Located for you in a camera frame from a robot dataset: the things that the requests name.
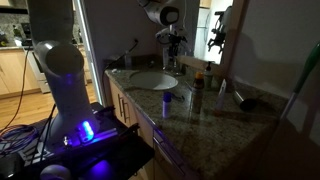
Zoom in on coiled cable bundle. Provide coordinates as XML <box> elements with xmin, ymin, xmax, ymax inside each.
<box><xmin>0</xmin><ymin>123</ymin><xmax>42</xmax><ymax>158</ymax></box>

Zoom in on black kitchen appliance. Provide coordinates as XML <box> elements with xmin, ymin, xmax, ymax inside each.
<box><xmin>20</xmin><ymin>22</ymin><xmax>34</xmax><ymax>47</ymax></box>

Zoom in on grey dome object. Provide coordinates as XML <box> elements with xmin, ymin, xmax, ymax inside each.
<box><xmin>39</xmin><ymin>164</ymin><xmax>73</xmax><ymax>180</ymax></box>

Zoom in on wooden kitchen cabinet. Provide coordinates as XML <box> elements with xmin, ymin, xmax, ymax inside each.
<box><xmin>0</xmin><ymin>49</ymin><xmax>39</xmax><ymax>100</ymax></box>

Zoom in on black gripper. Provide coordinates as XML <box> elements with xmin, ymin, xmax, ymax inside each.
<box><xmin>168</xmin><ymin>32</ymin><xmax>188</xmax><ymax>60</ymax></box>

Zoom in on wood framed mirror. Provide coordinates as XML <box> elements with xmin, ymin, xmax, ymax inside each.
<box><xmin>173</xmin><ymin>0</ymin><xmax>250</xmax><ymax>79</ymax></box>

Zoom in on thin reddish hanging cable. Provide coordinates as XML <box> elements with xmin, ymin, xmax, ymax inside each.
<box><xmin>0</xmin><ymin>46</ymin><xmax>32</xmax><ymax>134</ymax></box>

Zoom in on black red clamp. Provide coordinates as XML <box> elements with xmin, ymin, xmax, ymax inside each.
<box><xmin>94</xmin><ymin>103</ymin><xmax>116</xmax><ymax>118</ymax></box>
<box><xmin>124</xmin><ymin>122</ymin><xmax>141</xmax><ymax>134</ymax></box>

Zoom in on black base cable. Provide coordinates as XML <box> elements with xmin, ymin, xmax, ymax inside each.
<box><xmin>28</xmin><ymin>103</ymin><xmax>58</xmax><ymax>166</ymax></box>

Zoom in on stainless steel cup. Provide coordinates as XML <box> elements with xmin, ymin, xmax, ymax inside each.
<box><xmin>232</xmin><ymin>88</ymin><xmax>258</xmax><ymax>112</ymax></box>

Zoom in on dark disposable razor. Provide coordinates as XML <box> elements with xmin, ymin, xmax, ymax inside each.
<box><xmin>172</xmin><ymin>92</ymin><xmax>186</xmax><ymax>103</ymax></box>

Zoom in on metal bar cabinet handle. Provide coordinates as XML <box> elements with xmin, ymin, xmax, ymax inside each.
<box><xmin>122</xmin><ymin>98</ymin><xmax>132</xmax><ymax>125</ymax></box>
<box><xmin>116</xmin><ymin>93</ymin><xmax>125</xmax><ymax>118</ymax></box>

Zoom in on blue white toothbrush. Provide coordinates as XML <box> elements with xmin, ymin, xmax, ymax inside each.
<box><xmin>184</xmin><ymin>80</ymin><xmax>195</xmax><ymax>93</ymax></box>

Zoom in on white kitchen oven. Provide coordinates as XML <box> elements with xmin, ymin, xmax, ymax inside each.
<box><xmin>26</xmin><ymin>49</ymin><xmax>52</xmax><ymax>95</ymax></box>

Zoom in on black robot platform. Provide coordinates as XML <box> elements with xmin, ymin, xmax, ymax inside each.
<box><xmin>0</xmin><ymin>101</ymin><xmax>156</xmax><ymax>180</ymax></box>

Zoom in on green soap pump bottle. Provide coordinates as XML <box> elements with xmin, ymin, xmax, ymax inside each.
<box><xmin>203</xmin><ymin>61</ymin><xmax>215</xmax><ymax>91</ymax></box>

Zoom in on small clear bottle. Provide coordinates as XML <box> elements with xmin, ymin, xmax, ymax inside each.
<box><xmin>215</xmin><ymin>78</ymin><xmax>228</xmax><ymax>111</ymax></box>

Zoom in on wooden vanity cabinet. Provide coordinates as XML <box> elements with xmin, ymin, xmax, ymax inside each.
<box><xmin>105</xmin><ymin>74</ymin><xmax>201</xmax><ymax>180</ymax></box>

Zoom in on chrome sink faucet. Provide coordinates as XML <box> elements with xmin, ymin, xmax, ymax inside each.
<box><xmin>168</xmin><ymin>58</ymin><xmax>188</xmax><ymax>77</ymax></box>

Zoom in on black power cable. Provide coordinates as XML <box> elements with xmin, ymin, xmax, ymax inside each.
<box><xmin>104</xmin><ymin>39</ymin><xmax>140</xmax><ymax>69</ymax></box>

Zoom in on white tapered bottle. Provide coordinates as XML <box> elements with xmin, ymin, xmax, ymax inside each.
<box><xmin>162</xmin><ymin>46</ymin><xmax>171</xmax><ymax>70</ymax></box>

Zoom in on white oval sink basin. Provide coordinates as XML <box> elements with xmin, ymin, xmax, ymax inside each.
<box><xmin>128</xmin><ymin>70</ymin><xmax>180</xmax><ymax>91</ymax></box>

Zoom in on white door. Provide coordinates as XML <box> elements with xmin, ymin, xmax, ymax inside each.
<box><xmin>73</xmin><ymin>0</ymin><xmax>105</xmax><ymax>108</ymax></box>

